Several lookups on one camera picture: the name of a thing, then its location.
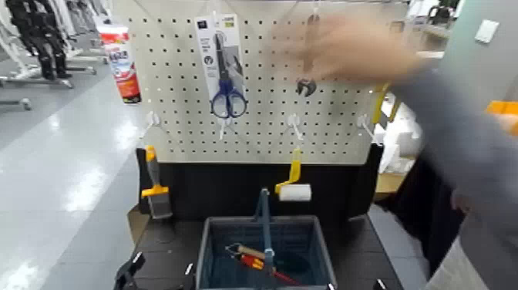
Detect blue scissors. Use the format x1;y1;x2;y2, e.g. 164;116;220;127
193;14;249;120

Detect grey sleeved forearm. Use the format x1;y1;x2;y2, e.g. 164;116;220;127
390;66;518;290

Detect grey blue plastic crate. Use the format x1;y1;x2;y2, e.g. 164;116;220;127
196;215;338;290

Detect person's hand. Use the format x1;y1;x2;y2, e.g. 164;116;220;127
278;12;422;85

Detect yellow grey paint brush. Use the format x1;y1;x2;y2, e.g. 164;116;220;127
140;144;173;221

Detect dark table cloth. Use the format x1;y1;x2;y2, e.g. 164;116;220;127
386;153;466;278

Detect black back panel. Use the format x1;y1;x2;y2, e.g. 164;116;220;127
135;143;384;224

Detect brown cardboard box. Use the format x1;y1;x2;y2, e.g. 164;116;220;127
374;171;407;195

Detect white foam boxes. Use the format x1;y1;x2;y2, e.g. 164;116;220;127
374;93;426;175

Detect white pegboard hook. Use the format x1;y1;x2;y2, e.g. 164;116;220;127
356;113;382;146
286;113;304;142
217;117;234;141
142;111;161;139

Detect white perforated pegboard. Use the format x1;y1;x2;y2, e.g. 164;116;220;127
111;0;409;165

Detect black adjustable wrench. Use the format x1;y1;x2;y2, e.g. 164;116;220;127
295;14;321;98

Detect white metal stand base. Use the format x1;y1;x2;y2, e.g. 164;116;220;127
0;74;75;90

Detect orange plastic bin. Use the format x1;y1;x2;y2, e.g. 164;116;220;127
484;99;518;137

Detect black robot on stand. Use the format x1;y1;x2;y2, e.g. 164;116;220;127
5;0;75;81

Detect black background appliance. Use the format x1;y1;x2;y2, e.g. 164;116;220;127
426;4;457;26

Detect red handled tool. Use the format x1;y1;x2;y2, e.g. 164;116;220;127
238;254;301;287

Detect blue crate carry handle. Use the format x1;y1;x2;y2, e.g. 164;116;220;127
254;187;277;290

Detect yellow handled white paint roller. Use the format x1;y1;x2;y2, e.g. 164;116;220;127
274;146;313;203

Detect white wall plate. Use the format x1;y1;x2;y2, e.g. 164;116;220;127
474;19;501;45

